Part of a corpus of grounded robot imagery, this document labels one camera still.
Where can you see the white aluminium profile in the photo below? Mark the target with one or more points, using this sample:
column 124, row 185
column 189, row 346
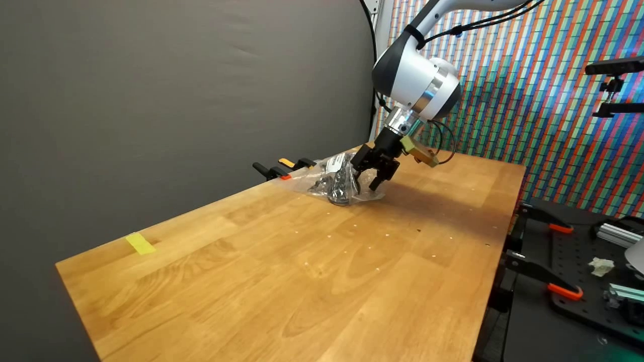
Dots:
column 617, row 237

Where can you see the clear plastic bag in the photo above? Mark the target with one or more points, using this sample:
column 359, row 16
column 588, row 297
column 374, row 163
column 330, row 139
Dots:
column 333, row 180

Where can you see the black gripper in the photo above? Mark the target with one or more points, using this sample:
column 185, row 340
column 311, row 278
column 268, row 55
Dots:
column 386, row 146

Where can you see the white round object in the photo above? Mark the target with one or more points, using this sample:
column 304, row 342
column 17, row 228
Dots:
column 636, row 261

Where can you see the black clamp with orange trigger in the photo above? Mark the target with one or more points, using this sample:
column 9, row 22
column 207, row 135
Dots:
column 268, row 169

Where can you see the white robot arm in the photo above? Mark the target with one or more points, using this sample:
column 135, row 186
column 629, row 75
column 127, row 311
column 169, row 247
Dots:
column 415, row 75

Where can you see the black clamp with yellow tip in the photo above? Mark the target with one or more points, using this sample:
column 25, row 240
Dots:
column 301, row 162

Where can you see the yellowish wrist camera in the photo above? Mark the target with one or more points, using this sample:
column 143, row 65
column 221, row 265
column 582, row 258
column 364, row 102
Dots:
column 418, row 154

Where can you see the grey backdrop cloth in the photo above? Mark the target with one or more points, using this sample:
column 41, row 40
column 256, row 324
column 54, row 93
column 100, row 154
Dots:
column 168, row 102

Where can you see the white crumpled object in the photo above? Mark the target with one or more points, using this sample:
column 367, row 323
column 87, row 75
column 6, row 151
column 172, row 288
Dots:
column 600, row 266

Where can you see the silver teal metal profile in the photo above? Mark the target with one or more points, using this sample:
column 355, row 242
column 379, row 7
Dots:
column 625, row 294

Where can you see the multicolour patterned curtain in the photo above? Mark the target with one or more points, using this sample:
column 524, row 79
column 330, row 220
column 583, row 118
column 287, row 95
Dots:
column 535, row 102

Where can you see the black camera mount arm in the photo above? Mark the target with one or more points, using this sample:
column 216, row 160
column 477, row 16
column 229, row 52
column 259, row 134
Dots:
column 613, row 68

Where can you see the black perforated board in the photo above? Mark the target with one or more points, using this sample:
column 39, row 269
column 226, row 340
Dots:
column 575, row 258

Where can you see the white backdrop stand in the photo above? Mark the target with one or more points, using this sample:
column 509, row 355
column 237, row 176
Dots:
column 385, row 18

